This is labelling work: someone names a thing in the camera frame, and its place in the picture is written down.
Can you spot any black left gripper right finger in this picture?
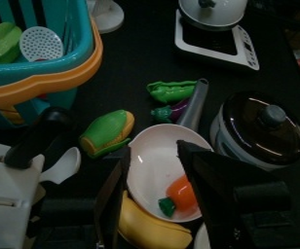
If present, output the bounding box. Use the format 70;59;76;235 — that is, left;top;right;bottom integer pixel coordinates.
176;139;298;249

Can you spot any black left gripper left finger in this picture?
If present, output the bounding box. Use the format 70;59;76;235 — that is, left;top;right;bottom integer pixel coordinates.
93;145;132;249

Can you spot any orange toy carrot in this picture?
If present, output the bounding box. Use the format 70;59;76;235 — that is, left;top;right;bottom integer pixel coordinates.
159;174;200;218

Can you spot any yellow toy banana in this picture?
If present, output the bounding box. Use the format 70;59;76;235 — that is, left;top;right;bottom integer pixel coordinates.
119;189;195;249

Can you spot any white round plate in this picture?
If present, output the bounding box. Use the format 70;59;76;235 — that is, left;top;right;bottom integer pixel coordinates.
193;223;213;249

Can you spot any green and yellow toy corn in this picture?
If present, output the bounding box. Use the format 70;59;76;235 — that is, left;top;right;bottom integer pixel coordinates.
78;109;136;160

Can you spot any toy pot with dark lid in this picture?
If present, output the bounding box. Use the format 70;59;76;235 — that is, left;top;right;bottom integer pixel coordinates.
209;90;300;171

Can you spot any purple toy eggplant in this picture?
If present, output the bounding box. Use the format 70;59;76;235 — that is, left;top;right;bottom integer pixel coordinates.
151;98;191;124

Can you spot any green toy pea pod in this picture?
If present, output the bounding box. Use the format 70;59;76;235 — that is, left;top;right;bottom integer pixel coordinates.
147;80;199;104

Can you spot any teal basket with orange rim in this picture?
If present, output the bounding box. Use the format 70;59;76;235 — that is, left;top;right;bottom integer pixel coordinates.
0;0;105;129

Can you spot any white toy induction cooker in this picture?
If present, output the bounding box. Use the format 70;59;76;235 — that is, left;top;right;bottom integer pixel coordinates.
175;9;262;71

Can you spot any white slotted toy spoon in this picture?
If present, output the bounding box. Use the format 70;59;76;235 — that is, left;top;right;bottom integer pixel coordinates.
20;25;66;62

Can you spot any green toy vegetable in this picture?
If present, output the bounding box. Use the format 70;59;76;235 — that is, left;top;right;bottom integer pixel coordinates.
0;21;25;64

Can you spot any white frying pan grey handle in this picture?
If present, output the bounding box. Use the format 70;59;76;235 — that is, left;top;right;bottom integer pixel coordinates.
125;77;216;224

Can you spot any white kettle with black handle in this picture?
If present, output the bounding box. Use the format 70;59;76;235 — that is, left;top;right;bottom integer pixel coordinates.
0;106;82;249

